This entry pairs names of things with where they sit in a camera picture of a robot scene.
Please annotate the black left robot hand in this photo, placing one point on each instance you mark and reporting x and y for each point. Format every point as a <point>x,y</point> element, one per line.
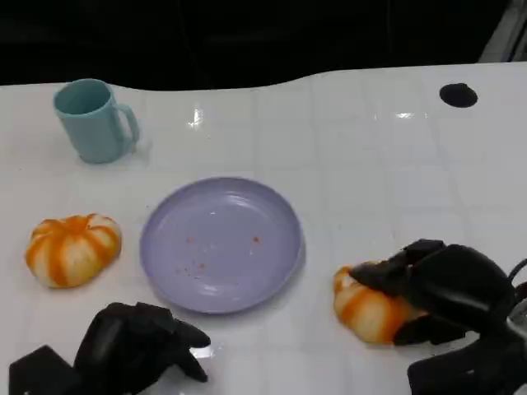
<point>123,349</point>

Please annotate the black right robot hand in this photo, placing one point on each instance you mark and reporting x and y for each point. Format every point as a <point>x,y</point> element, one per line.
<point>461,284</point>

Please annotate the orange and white bread roll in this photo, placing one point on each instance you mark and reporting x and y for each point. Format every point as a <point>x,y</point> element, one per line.
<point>72,251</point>
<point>366,314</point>

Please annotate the lilac plate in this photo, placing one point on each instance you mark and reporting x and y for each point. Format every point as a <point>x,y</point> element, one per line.
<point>222,255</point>

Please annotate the black round table grommet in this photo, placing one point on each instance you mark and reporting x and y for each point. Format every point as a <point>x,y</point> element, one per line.
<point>458,95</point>

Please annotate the pale green mug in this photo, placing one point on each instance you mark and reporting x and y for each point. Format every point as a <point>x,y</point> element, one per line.
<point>92,131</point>

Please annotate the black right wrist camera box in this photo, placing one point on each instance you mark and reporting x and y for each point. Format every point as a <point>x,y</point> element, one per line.
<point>469,370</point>

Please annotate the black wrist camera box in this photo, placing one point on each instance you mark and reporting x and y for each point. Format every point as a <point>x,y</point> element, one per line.
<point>39,372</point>
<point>469,370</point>

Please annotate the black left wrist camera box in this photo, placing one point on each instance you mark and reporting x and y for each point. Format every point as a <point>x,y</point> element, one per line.
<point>39,372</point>

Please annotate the grey metal frame post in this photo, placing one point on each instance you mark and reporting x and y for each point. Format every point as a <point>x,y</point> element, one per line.
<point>508,33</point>

